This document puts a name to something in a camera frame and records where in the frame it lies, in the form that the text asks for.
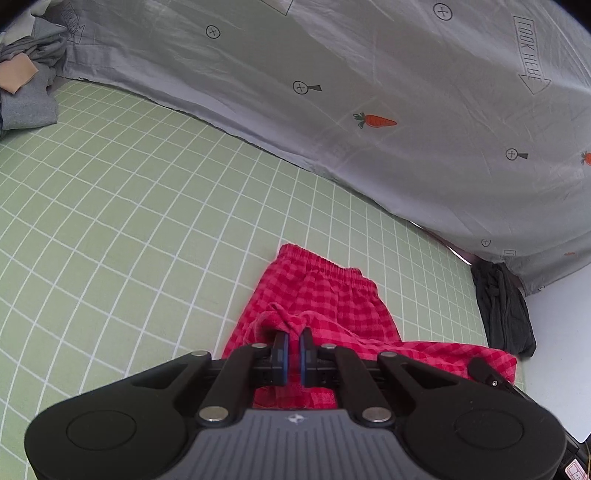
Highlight pile of mixed clothes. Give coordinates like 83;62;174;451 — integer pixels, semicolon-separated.
0;21;68;137

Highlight green grid bed sheet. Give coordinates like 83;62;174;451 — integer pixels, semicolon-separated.
0;78;527;480

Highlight black garment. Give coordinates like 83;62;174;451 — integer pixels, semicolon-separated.
471;258;537;359

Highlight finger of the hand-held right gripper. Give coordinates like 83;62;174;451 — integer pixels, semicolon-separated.
468;357;532;404

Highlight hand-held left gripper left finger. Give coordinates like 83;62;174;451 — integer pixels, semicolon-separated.
130;331;293;426

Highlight red checked shorts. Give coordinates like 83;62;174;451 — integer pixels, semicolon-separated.
222;243;518;411

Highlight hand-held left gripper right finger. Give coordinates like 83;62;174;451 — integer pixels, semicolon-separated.
299;327;467;428

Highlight beige garment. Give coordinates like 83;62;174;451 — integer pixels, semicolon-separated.
0;52;39;94

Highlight grey carrot print sheet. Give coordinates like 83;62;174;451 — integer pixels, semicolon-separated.
0;0;591;292

